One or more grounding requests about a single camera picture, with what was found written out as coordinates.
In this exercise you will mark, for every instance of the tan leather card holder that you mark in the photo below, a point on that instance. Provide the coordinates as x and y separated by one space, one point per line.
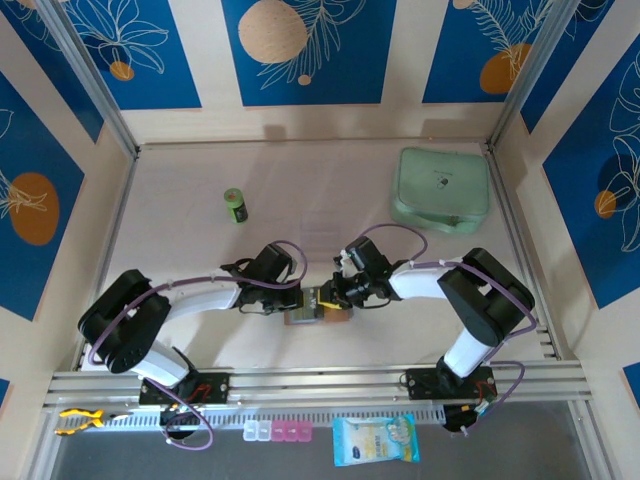
341 318

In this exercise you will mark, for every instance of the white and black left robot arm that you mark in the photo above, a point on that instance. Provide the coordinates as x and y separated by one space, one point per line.
200 300

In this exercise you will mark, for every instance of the green cylindrical battery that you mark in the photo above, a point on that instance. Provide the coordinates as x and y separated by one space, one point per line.
236 207

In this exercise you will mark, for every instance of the mint green zip pouch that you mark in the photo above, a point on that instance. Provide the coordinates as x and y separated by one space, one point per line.
440 180

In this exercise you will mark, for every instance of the white and pink pill organizer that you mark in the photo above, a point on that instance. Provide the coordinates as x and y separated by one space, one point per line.
277 431

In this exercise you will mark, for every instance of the blue wet wipes packet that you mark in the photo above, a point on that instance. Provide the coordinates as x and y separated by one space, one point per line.
375 442

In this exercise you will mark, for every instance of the black base electronics module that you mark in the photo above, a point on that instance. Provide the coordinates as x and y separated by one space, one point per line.
455 419
175 419

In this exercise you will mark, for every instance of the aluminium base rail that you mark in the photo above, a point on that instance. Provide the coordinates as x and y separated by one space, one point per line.
320 382

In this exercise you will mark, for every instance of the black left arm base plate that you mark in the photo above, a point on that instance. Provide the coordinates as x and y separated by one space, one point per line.
220 387

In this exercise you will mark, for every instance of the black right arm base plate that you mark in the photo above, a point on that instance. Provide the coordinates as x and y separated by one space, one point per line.
420 385

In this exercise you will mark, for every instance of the aluminium table side rail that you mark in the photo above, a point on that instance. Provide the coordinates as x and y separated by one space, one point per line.
109 250
513 215

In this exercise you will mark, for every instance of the aluminium frame post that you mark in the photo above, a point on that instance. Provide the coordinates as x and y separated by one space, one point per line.
527 75
92 75

